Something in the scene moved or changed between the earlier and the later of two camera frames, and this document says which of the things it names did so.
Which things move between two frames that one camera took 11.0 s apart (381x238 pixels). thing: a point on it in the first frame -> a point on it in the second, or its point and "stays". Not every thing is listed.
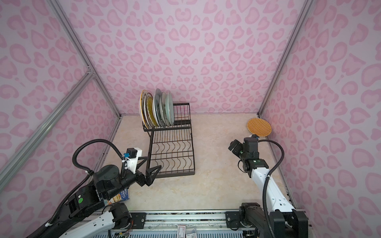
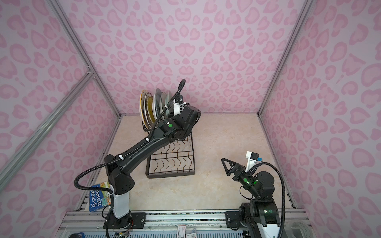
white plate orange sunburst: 148,109 stays
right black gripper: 239,146 -> 238,170
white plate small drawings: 163,101 stays
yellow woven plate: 150,108 stays
